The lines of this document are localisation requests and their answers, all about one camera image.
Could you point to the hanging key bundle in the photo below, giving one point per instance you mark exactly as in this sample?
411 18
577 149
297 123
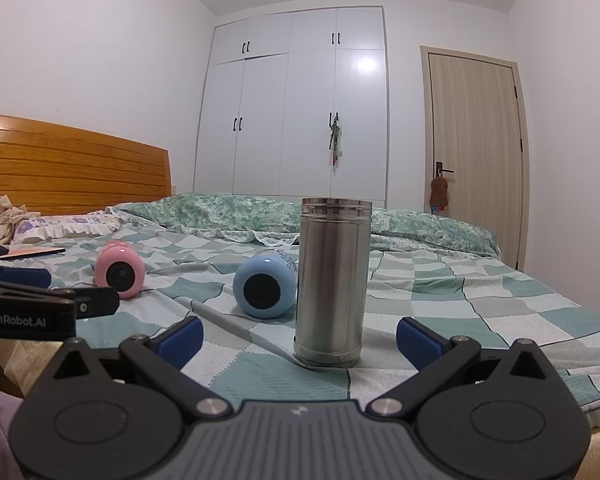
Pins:
335 142

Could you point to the stainless steel cup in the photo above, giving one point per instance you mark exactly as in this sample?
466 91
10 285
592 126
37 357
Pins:
332 280

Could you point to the pink cup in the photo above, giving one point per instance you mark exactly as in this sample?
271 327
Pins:
120 267

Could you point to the purple floral pillow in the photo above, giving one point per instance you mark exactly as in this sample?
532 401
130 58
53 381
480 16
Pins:
65 225

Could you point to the blue cup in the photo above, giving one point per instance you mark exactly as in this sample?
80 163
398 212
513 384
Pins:
262 285

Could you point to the white wardrobe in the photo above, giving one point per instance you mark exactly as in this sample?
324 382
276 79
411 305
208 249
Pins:
290 120

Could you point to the wooden headboard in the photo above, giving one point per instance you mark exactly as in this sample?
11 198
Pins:
75 170

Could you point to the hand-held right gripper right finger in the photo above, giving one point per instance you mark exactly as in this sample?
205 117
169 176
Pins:
416 342

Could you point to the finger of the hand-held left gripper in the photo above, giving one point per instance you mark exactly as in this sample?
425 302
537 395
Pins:
25 277
100 302

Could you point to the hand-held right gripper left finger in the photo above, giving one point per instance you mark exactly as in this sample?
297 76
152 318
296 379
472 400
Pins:
182 341

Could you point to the checked bedsheet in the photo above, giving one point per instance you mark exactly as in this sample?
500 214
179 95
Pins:
455 305

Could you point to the wooden door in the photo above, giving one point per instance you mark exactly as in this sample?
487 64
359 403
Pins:
475 160

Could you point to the green floral quilt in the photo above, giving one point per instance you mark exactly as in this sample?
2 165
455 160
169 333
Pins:
230 215

